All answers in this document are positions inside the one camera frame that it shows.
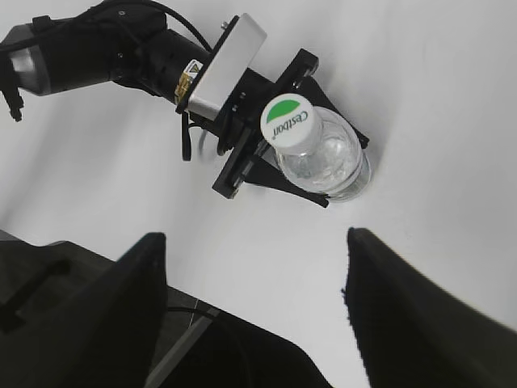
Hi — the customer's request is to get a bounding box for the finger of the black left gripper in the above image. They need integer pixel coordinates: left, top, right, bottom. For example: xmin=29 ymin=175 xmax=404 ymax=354
xmin=298 ymin=77 xmax=370 ymax=148
xmin=242 ymin=146 xmax=330 ymax=209

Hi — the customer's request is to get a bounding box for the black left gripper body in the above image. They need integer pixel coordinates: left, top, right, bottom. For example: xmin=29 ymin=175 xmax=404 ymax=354
xmin=183 ymin=49 xmax=318 ymax=199

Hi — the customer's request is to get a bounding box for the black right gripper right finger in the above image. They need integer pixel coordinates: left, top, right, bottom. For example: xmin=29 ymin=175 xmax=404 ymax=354
xmin=343 ymin=228 xmax=516 ymax=387

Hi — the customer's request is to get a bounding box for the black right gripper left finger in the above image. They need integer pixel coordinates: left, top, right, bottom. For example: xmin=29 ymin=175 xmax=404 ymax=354
xmin=24 ymin=233 xmax=166 ymax=387

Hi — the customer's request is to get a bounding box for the white green bottle cap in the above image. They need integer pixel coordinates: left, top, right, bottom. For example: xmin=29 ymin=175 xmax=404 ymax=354
xmin=260 ymin=93 xmax=322 ymax=155

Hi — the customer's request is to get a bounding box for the clear water bottle green label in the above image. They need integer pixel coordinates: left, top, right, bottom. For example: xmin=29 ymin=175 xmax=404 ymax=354
xmin=275 ymin=107 xmax=372 ymax=202

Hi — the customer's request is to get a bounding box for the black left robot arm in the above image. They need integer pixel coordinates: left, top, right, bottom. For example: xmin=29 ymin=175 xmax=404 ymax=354
xmin=1 ymin=1 xmax=372 ymax=207

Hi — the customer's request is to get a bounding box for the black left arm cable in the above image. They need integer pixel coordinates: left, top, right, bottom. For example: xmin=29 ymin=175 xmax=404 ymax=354
xmin=179 ymin=112 xmax=207 ymax=162

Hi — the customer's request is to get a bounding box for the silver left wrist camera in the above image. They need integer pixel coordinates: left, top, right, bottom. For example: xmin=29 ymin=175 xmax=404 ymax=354
xmin=174 ymin=13 xmax=267 ymax=121

